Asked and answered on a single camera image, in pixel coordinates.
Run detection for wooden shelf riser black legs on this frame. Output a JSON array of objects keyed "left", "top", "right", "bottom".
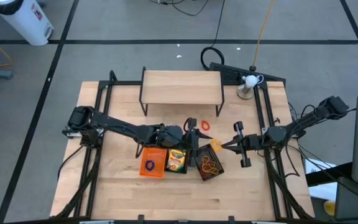
[{"left": 139, "top": 66, "right": 225, "bottom": 118}]

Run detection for orange slotted plastic basket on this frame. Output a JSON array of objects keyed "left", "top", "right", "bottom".
[{"left": 139, "top": 147, "right": 167, "bottom": 179}]

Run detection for thin black floor cable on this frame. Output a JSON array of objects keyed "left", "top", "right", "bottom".
[{"left": 149, "top": 0, "right": 211, "bottom": 16}]

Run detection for black left arm base cable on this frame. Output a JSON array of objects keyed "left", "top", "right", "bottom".
[{"left": 57, "top": 144, "right": 86, "bottom": 181}]

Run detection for yellow spiral wrist coil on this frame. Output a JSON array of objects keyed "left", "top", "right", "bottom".
[{"left": 210, "top": 139, "right": 223, "bottom": 152}]

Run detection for yellow green crayon box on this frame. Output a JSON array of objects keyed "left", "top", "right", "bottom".
[{"left": 167, "top": 149, "right": 186, "bottom": 172}]

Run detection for white paper sheet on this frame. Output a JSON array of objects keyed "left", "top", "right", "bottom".
[{"left": 303, "top": 158, "right": 338, "bottom": 202}]

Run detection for white cylindrical bin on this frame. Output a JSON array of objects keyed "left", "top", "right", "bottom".
[{"left": 0, "top": 0, "right": 55, "bottom": 47}]

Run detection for black slotted plastic basket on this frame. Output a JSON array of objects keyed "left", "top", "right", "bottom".
[
  {"left": 195, "top": 143, "right": 225, "bottom": 182},
  {"left": 165, "top": 148, "right": 188, "bottom": 174}
]

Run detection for yellow floor object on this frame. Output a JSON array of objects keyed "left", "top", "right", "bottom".
[{"left": 323, "top": 200, "right": 337, "bottom": 217}]

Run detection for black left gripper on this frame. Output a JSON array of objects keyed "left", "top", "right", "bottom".
[{"left": 181, "top": 117, "right": 213, "bottom": 169}]

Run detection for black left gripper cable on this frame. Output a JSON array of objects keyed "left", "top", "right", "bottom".
[{"left": 183, "top": 117, "right": 195, "bottom": 131}]

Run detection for black mesh panel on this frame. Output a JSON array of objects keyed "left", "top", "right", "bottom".
[{"left": 209, "top": 62, "right": 287, "bottom": 86}]

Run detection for black metal rig frame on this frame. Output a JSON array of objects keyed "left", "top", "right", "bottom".
[{"left": 50, "top": 70, "right": 315, "bottom": 224}]

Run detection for yellow hanging cable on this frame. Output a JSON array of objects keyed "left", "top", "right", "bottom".
[{"left": 249, "top": 0, "right": 275, "bottom": 72}]

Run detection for black coiled floor cable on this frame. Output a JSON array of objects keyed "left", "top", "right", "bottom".
[{"left": 200, "top": 0, "right": 226, "bottom": 71}]

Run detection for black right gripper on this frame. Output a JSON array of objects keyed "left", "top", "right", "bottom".
[{"left": 221, "top": 121, "right": 265, "bottom": 169}]

